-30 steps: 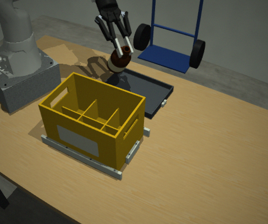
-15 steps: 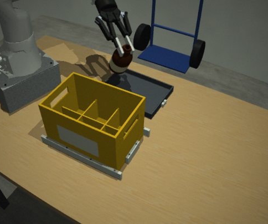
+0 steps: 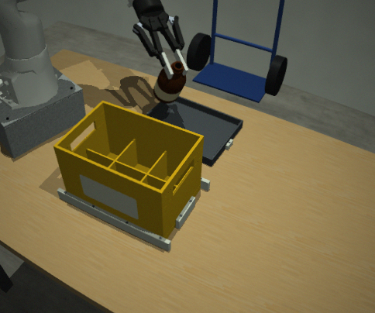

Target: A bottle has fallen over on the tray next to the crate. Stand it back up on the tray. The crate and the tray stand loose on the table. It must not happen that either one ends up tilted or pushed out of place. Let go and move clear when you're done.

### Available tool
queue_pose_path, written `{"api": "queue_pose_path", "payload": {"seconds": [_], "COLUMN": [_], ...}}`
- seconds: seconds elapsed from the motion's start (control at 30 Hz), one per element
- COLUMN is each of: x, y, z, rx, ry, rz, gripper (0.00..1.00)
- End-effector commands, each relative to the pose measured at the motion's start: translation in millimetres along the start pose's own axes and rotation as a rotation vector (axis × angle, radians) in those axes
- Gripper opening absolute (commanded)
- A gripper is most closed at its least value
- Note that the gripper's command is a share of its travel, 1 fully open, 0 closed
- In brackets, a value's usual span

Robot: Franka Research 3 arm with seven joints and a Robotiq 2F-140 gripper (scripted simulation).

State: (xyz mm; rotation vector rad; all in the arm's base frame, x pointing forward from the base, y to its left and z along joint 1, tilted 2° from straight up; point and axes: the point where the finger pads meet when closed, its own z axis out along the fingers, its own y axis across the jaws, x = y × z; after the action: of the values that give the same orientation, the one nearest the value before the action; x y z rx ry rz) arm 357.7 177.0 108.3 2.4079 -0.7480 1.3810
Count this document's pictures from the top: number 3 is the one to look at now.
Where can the yellow plastic crate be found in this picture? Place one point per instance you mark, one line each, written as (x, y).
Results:
(155, 166)

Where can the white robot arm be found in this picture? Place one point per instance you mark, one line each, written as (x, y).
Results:
(27, 67)

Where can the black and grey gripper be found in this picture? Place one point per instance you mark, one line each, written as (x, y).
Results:
(153, 18)

